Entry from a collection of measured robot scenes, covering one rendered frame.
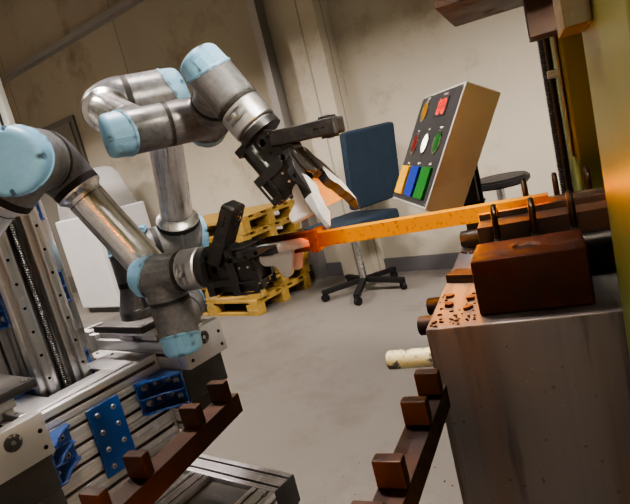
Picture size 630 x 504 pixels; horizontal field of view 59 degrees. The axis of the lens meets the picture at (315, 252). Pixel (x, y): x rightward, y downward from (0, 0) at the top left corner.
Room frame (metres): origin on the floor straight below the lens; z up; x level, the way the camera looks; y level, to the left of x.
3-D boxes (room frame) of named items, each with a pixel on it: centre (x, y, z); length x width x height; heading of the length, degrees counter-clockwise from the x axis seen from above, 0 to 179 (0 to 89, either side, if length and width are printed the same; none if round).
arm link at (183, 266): (0.98, 0.21, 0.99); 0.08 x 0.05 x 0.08; 157
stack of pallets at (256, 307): (4.75, 0.70, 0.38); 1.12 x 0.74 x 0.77; 51
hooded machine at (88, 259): (5.94, 2.09, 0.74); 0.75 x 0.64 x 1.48; 51
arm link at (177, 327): (1.03, 0.28, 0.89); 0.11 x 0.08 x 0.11; 3
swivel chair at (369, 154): (4.08, -0.33, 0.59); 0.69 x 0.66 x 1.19; 53
